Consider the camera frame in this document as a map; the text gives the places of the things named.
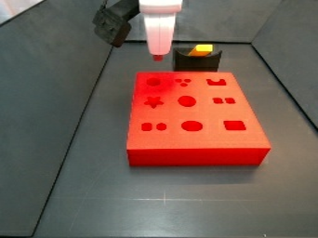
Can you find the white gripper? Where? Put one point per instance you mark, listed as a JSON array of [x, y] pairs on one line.
[[159, 14]]

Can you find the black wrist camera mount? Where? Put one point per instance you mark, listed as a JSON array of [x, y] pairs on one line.
[[111, 21]]

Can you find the black curved fixture block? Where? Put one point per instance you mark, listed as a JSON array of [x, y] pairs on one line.
[[184, 63]]

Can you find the yellow square-circle peg object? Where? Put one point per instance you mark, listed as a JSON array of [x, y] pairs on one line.
[[200, 50]]

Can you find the red foam shape board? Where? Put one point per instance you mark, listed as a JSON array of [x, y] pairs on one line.
[[191, 119]]

